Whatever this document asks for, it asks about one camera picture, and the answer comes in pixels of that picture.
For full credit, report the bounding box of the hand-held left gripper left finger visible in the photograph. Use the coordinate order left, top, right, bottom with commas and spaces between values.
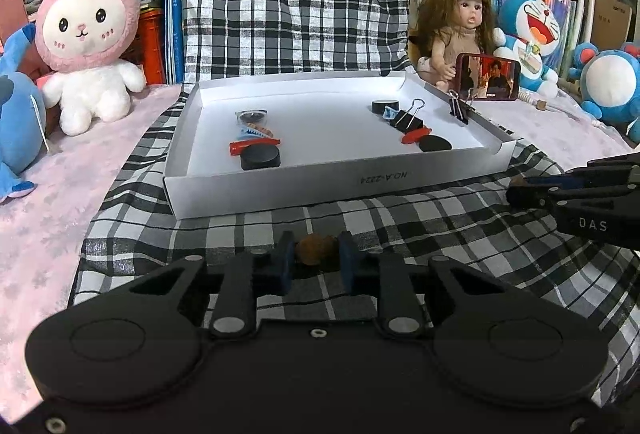
122, 230, 296, 340

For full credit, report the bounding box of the pink white rabbit plush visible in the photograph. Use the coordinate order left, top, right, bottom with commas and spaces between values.
35, 0, 147, 136

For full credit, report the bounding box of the white pipe frame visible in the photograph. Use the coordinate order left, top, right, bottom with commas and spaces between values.
565, 0, 601, 80

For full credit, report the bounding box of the long-haired doll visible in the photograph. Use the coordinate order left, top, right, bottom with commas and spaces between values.
407, 0, 496, 91

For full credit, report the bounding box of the brown walnut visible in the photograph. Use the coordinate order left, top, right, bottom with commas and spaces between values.
295, 234, 337, 266

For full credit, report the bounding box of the black white plaid cloth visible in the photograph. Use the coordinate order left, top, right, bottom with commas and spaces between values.
67, 0, 640, 367

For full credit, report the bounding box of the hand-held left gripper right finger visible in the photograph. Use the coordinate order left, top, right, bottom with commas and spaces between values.
337, 230, 521, 339

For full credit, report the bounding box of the clear plastic dish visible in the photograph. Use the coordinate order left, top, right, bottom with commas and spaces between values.
234, 108, 271, 127

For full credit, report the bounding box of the pink board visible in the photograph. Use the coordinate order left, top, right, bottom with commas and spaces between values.
0, 0, 41, 80

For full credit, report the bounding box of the white cardboard box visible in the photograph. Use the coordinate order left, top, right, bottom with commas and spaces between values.
164, 70, 517, 219

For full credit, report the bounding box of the long red clip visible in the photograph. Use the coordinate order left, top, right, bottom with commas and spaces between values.
401, 127, 433, 145

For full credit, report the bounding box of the blue plush toy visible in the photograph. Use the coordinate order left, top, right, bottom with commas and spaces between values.
0, 23, 48, 204

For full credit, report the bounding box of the red cone-shaped cap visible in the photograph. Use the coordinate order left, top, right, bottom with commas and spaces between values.
229, 138, 282, 156

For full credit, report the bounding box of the smartphone in red case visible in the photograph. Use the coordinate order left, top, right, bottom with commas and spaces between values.
454, 53, 521, 102

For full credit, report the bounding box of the black binder clip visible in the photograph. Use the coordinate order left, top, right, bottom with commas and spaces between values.
447, 89, 477, 125
389, 98, 432, 133

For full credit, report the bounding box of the red plastic crate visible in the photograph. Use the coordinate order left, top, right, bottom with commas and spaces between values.
120, 9, 168, 85

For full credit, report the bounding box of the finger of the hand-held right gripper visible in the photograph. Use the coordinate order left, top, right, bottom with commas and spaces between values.
506, 178, 636, 209
565, 151, 640, 187

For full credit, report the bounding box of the beaded white cable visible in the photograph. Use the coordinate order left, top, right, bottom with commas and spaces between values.
517, 87, 631, 140

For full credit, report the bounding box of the round blue white plush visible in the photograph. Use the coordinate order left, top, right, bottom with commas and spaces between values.
570, 42, 640, 145

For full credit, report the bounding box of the blue cat plush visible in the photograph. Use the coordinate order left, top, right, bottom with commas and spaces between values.
492, 0, 563, 98

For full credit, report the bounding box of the brown cardboard box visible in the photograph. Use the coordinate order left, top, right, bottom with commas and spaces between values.
592, 0, 633, 50

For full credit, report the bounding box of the small blue toy brown top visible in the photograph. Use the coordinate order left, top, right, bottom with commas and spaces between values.
236, 124, 276, 141

